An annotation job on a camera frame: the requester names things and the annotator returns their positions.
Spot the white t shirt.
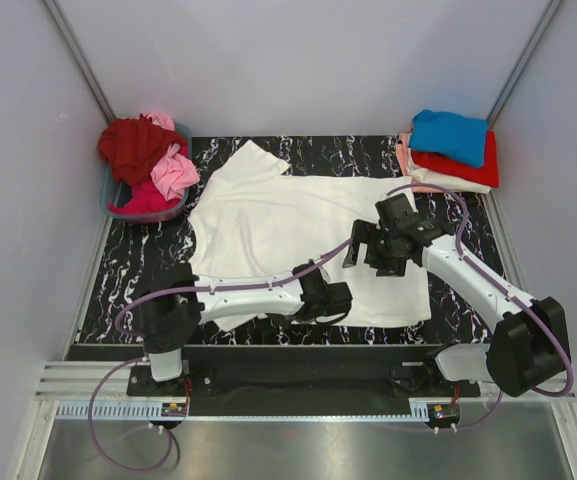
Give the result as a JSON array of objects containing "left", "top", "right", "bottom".
[{"left": 189, "top": 141, "right": 431, "bottom": 328}]

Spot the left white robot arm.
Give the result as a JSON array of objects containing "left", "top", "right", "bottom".
[{"left": 136, "top": 261, "right": 353, "bottom": 382}]

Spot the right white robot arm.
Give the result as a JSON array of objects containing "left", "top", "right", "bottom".
[{"left": 343, "top": 220, "right": 574, "bottom": 398}]

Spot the folded cream t shirt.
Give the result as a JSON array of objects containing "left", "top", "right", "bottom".
[{"left": 400, "top": 133, "right": 491, "bottom": 194}]

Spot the folded salmon pink t shirt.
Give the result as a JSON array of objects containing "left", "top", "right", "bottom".
[{"left": 395, "top": 133, "right": 450, "bottom": 193}]

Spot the folded red t shirt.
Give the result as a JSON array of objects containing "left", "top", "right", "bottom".
[{"left": 411, "top": 131, "right": 500, "bottom": 188}]

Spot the folded blue t shirt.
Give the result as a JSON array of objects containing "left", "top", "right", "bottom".
[{"left": 409, "top": 110, "right": 488, "bottom": 168}]

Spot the light pink crumpled shirt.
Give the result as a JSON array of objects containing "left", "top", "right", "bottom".
[{"left": 145, "top": 111, "right": 202, "bottom": 200}]

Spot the magenta crumpled shirt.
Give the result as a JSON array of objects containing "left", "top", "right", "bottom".
[{"left": 108, "top": 181, "right": 180, "bottom": 216}]

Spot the blue plastic laundry basket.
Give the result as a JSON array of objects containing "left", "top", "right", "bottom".
[{"left": 97, "top": 115, "right": 199, "bottom": 223}]

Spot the dark red crumpled shirt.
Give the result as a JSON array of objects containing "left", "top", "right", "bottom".
[{"left": 97, "top": 115, "right": 188, "bottom": 185}]

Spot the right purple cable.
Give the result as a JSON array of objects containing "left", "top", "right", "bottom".
[{"left": 385, "top": 182, "right": 577, "bottom": 434}]

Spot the purple cable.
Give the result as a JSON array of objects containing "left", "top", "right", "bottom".
[
  {"left": 89, "top": 239, "right": 357, "bottom": 474},
  {"left": 385, "top": 182, "right": 577, "bottom": 434}
]

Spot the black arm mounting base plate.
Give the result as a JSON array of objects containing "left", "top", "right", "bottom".
[{"left": 127, "top": 345, "right": 480, "bottom": 419}]

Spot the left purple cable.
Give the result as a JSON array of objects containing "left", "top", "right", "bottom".
[{"left": 89, "top": 239, "right": 357, "bottom": 474}]

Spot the white slotted cable duct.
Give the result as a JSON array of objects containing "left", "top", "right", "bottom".
[{"left": 57, "top": 398, "right": 429, "bottom": 423}]

